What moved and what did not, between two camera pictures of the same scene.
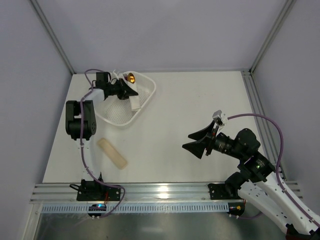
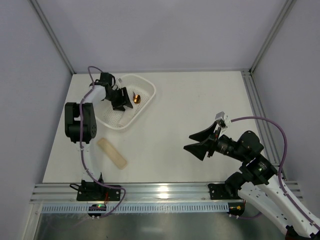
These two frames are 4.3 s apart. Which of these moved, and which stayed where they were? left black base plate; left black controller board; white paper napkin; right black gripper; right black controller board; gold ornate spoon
Moved: gold ornate spoon; white paper napkin
Stayed: right black gripper; right black controller board; left black base plate; left black controller board
